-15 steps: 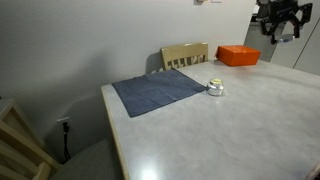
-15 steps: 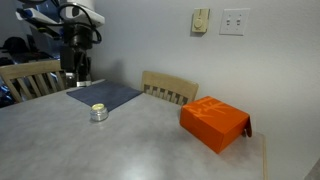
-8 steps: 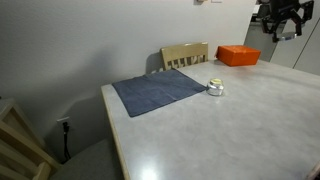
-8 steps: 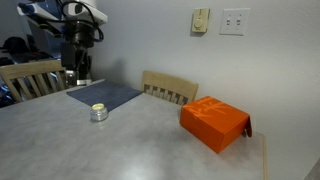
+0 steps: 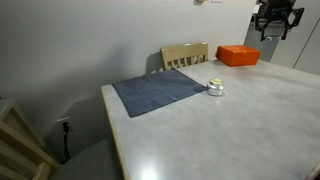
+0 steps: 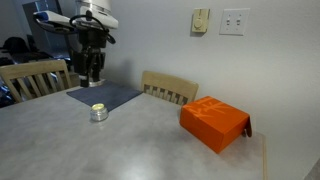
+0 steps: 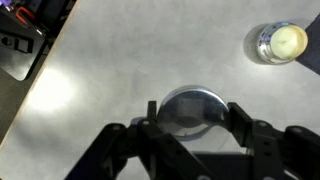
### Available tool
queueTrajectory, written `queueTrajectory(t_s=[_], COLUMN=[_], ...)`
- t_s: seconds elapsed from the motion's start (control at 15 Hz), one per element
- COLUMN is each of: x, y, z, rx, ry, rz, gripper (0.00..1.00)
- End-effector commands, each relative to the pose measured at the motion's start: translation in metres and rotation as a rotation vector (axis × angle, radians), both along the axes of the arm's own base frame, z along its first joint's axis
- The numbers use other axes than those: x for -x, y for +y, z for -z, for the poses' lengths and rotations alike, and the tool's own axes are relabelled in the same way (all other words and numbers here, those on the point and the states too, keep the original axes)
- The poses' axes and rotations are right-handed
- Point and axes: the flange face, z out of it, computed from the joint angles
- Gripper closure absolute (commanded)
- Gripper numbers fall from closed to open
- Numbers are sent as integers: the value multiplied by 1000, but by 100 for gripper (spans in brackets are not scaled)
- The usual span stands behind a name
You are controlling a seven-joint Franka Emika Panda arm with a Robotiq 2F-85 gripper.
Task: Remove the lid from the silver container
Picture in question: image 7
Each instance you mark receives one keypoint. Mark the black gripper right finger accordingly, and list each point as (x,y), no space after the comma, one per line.
(280,153)

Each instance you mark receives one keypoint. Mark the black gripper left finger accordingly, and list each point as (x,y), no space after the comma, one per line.
(156,146)

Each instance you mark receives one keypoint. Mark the silver round container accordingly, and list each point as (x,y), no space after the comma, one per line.
(286,43)

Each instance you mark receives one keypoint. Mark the blue-grey cloth mat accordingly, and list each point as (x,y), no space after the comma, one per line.
(313,50)

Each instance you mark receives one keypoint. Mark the black tool case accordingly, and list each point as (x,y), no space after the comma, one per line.
(20,50)

